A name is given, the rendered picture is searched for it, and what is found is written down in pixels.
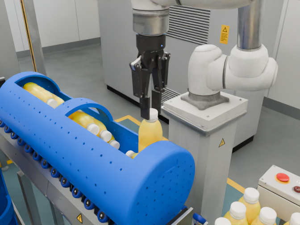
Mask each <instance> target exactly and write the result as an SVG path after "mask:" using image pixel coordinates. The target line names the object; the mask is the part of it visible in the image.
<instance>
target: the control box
mask: <svg viewBox="0 0 300 225"><path fill-rule="evenodd" d="M278 173H285V174H287V175H288V176H289V181H287V182H284V181H280V180H279V179H277V177H276V175H277V174H278ZM295 186H299V187H300V177H299V176H297V175H295V174H293V173H290V172H288V171H286V170H284V169H282V168H279V167H277V166H275V165H272V166H271V168H270V169H269V170H268V171H267V172H266V173H265V174H264V175H263V176H262V177H261V178H260V179H259V181H258V186H257V191H258V192H259V198H258V201H259V203H260V206H261V208H263V207H269V208H272V209H273V210H275V212H276V214H277V217H278V218H280V219H282V220H284V221H286V222H287V221H289V220H290V219H291V216H292V214H293V213H300V193H298V192H295V191H294V190H293V188H294V187H295Z"/></svg>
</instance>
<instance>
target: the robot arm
mask: <svg viewBox="0 0 300 225"><path fill-rule="evenodd" d="M131 2H132V14H133V30H134V32H136V47H137V49H138V55H137V59H136V60H135V61H134V62H130V63H129V66H130V68H131V71H132V83H133V95H134V96H136V97H138V98H139V104H140V108H141V117H142V118H144V119H146V120H149V119H150V97H149V96H147V95H148V88H149V81H150V74H152V78H153V84H154V89H155V90H154V89H153V90H151V92H152V108H154V109H156V110H157V111H158V114H161V99H162V92H165V89H163V88H166V87H167V79H168V66H169V60H170V56H171V54H170V53H167V52H164V50H163V49H164V48H165V46H166V32H167V31H168V30H169V13H170V6H176V5H183V6H189V7H193V8H202V9H235V8H238V17H237V45H236V46H235V47H234V48H233V49H232V50H231V54H230V56H227V55H224V54H222V51H221V49H220V48H218V47H217V46H215V45H201V46H198V47H196V48H195V50H194V51H193V53H192V55H191V57H190V61H189V65H188V85H189V87H188V88H187V91H188V92H189V94H187V95H183V96H181V97H180V99H181V100H183V101H186V102H188V103H189V104H191V105H193V106H195V107H197V108H198V109H199V110H201V111H203V110H205V109H207V108H210V107H212V106H215V105H218V104H222V103H225V102H229V98H228V97H225V96H222V95H221V91H220V90H221V89H229V90H235V91H246V92H254V91H261V90H265V89H268V88H270V87H271V86H273V85H274V84H275V80H276V76H277V71H278V65H277V63H276V61H275V60H274V59H273V58H270V57H268V51H267V49H266V47H265V46H264V45H263V44H262V36H263V21H264V10H265V0H131Z"/></svg>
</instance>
